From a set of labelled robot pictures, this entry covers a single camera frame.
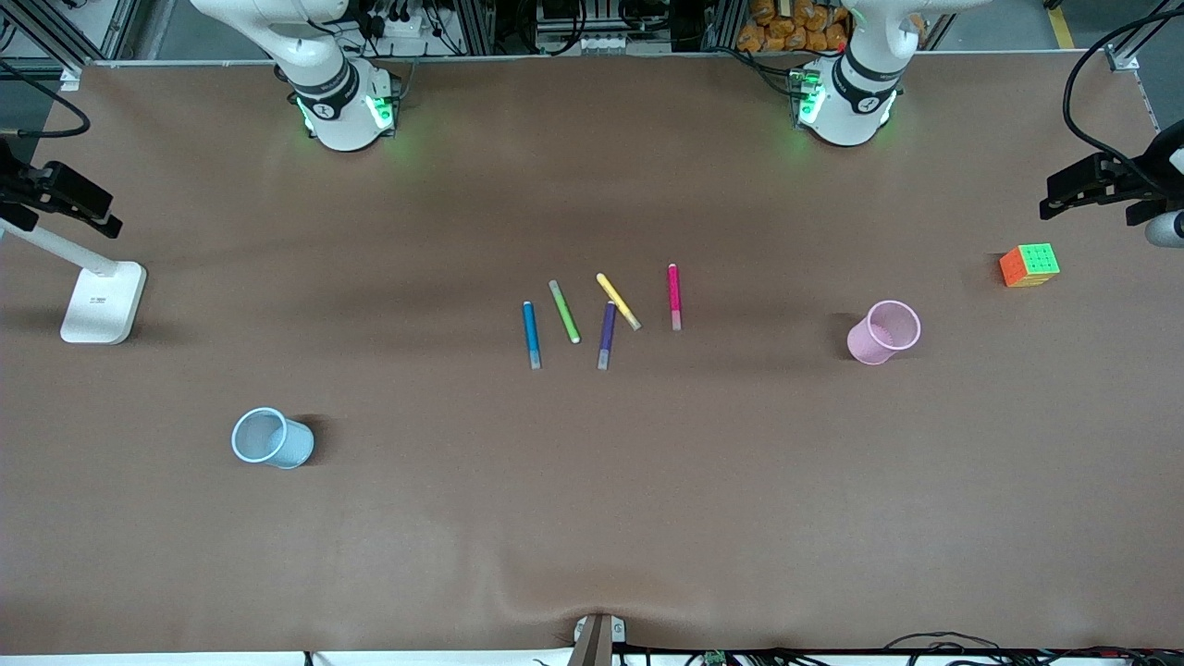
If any multicoloured puzzle cube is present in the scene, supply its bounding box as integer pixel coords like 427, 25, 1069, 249
999, 243, 1061, 289

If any white lamp stand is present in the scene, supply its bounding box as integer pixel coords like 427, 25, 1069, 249
0, 219, 147, 345

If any pink mesh cup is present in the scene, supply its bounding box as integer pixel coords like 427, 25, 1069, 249
846, 300, 922, 366

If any blue mesh cup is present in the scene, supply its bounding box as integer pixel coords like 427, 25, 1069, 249
231, 407, 315, 470

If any orange packaged snacks pile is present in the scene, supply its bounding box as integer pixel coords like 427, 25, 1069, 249
737, 0, 852, 53

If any white power strip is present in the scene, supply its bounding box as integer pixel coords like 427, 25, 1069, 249
365, 11, 447, 40

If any green marker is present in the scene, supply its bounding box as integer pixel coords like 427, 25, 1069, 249
548, 279, 582, 345

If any yellow marker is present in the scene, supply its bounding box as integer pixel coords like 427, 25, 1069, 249
596, 272, 642, 332

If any brown table cover mat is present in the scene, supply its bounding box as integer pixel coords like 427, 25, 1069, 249
0, 51, 1184, 658

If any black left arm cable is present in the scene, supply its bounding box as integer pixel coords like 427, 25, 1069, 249
1062, 7, 1184, 186

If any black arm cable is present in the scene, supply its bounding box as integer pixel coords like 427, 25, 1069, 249
0, 58, 92, 140
1062, 7, 1184, 186

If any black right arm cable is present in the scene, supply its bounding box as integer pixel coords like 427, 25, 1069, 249
0, 58, 92, 140

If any black cable bundle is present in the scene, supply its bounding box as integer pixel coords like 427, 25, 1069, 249
879, 632, 1184, 666

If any camera post with metal bracket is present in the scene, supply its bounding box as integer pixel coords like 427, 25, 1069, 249
569, 612, 626, 666

